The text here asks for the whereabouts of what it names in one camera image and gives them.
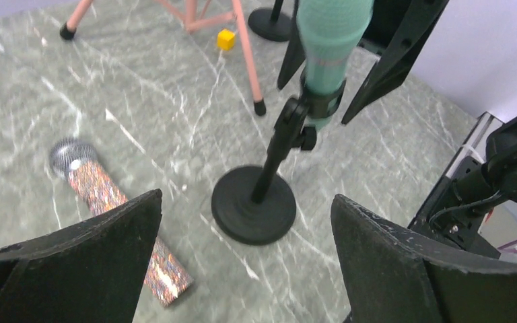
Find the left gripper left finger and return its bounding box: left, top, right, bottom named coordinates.
left=0, top=189, right=162, bottom=323

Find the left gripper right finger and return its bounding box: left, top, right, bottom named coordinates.
left=331, top=194, right=517, bottom=322

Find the black round-base mic stand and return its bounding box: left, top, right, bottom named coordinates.
left=211, top=65, right=345, bottom=246
left=247, top=0, right=291, bottom=42

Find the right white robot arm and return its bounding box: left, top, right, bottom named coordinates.
left=277, top=1, right=517, bottom=231

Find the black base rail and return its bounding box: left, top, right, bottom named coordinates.
left=408, top=156, right=505, bottom=259

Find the yellow cube near music stand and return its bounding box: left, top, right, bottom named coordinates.
left=216, top=29, right=236, bottom=50

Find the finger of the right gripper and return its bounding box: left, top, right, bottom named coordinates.
left=341, top=1, right=448, bottom=124
left=277, top=0, right=305, bottom=90

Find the glitter silver-head microphone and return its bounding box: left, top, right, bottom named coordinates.
left=48, top=137, right=195, bottom=308

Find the pink music stand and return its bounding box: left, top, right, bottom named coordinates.
left=59, top=0, right=267, bottom=117

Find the mint green microphone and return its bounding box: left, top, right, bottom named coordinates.
left=296, top=0, right=374, bottom=131

